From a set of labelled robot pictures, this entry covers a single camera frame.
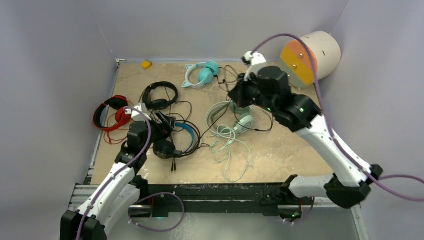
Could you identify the red headphones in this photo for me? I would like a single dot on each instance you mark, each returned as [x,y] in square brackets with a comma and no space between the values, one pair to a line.
[110,116]

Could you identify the mint green headphones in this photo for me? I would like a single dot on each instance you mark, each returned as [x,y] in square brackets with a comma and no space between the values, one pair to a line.
[226,135]

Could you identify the teal cat ear headphones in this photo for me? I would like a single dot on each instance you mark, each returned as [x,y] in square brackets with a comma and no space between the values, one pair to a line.
[207,72]

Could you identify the black blue gaming headphones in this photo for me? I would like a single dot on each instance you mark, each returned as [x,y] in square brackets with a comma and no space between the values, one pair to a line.
[179,144]

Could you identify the small yellow block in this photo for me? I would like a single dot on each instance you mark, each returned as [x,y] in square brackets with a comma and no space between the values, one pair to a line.
[146,64]

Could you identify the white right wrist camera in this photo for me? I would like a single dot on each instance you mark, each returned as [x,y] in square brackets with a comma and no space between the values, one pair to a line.
[254,61]

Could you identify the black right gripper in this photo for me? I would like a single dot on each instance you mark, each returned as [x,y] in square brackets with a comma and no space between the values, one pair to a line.
[238,94]

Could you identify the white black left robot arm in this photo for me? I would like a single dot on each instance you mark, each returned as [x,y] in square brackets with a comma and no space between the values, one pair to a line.
[122,187]

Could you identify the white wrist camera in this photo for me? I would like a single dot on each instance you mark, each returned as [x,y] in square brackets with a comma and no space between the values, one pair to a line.
[254,61]
[138,112]

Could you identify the small black headphones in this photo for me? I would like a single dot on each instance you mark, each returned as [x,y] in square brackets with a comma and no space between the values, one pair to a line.
[164,96]

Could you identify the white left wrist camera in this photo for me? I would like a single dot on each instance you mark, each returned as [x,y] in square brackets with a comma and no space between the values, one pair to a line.
[138,112]

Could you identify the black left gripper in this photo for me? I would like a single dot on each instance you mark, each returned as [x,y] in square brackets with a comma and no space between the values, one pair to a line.
[162,128]

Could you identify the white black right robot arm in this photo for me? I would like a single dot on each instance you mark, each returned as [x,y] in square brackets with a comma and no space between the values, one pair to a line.
[350,182]

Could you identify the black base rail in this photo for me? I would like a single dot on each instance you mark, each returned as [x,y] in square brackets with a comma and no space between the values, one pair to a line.
[267,199]

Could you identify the round pastel drawer box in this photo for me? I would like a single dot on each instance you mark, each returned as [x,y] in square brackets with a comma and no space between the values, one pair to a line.
[325,55]

